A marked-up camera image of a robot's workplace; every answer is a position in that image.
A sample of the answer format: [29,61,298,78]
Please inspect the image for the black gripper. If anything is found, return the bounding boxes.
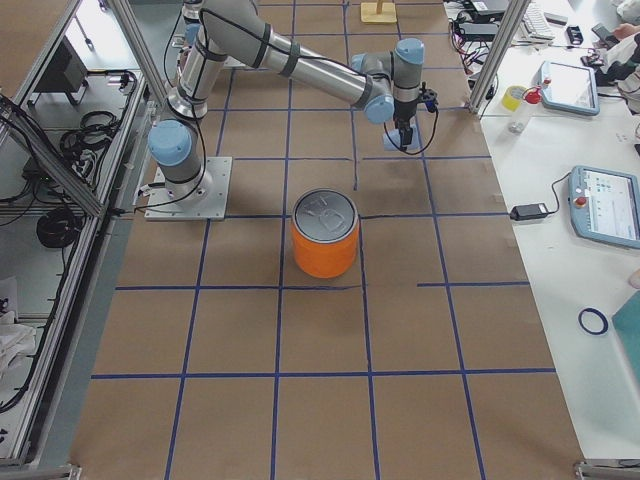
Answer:
[393,98,415,149]

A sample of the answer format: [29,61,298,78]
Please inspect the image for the light blue plastic cup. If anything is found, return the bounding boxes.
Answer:
[382,125,421,152]

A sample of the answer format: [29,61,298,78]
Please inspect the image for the small clear tape roll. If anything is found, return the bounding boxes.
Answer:
[508,122,525,134]

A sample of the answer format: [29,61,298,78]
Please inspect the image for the yellow tape roll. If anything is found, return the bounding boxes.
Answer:
[501,85,527,112]

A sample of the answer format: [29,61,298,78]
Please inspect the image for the orange can with silver lid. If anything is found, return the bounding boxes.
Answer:
[291,189,359,279]

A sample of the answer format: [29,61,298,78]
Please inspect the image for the black power adapter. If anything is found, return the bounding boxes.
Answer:
[509,203,550,221]

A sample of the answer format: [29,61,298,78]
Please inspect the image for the white keyboard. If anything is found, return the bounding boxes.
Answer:
[520,1,555,42]

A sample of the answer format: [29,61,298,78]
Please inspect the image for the upper teach pendant tablet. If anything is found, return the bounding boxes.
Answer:
[537,61,600,116]

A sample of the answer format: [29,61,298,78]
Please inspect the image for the teach pendant tablet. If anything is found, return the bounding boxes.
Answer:
[568,165,639,250]
[537,61,600,116]

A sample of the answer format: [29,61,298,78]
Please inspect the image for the lower teach pendant tablet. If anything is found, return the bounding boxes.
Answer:
[568,165,639,250]

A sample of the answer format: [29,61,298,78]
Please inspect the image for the teal box corner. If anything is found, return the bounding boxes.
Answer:
[613,291,640,379]

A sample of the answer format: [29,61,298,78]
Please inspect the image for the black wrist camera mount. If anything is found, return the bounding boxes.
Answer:
[419,82,438,113]

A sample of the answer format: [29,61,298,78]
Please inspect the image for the aluminium frame post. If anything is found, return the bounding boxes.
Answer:
[468,0,530,114]

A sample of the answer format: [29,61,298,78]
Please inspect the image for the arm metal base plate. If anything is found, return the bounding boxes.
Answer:
[144,157,233,221]

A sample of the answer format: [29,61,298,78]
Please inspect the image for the blue tape ring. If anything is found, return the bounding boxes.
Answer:
[578,307,610,335]

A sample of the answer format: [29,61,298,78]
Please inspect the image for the aluminium side frame rack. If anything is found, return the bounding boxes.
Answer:
[1,1,154,472]

